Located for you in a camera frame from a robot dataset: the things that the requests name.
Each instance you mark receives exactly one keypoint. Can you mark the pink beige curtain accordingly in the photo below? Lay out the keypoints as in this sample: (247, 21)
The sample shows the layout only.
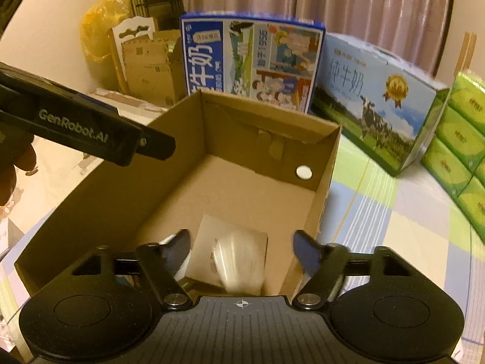
(341, 3)

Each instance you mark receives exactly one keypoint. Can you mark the translucent plastic cup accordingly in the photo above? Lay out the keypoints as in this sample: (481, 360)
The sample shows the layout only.
(212, 227)

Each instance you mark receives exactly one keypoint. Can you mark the blue cartoon milk carton box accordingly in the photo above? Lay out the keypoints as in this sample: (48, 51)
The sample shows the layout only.
(250, 57)

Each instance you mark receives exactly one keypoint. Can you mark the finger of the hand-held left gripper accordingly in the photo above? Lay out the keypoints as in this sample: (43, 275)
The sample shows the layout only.
(96, 103)
(157, 145)

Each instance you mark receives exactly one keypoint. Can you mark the yellow plastic bag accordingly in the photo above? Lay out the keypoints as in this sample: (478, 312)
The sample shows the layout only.
(98, 26)

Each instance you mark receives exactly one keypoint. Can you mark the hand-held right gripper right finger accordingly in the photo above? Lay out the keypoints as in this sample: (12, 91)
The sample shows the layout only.
(307, 249)

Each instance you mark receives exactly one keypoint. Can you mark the cow print milk carton box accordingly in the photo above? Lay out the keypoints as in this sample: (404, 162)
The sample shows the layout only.
(379, 102)

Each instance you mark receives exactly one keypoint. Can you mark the stack of green tissue packs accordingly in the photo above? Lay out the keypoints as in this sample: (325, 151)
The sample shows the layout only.
(458, 151)

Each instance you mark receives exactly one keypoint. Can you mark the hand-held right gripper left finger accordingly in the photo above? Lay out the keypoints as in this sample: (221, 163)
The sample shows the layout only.
(178, 248)

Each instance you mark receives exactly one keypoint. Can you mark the person's left hand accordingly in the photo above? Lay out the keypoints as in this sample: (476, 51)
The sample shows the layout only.
(21, 167)

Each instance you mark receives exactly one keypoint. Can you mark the brown cardboard box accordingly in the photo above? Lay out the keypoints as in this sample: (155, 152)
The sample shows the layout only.
(246, 182)

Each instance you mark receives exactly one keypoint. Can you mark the flattened cardboard pieces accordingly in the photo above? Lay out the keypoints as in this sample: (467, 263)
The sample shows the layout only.
(147, 72)

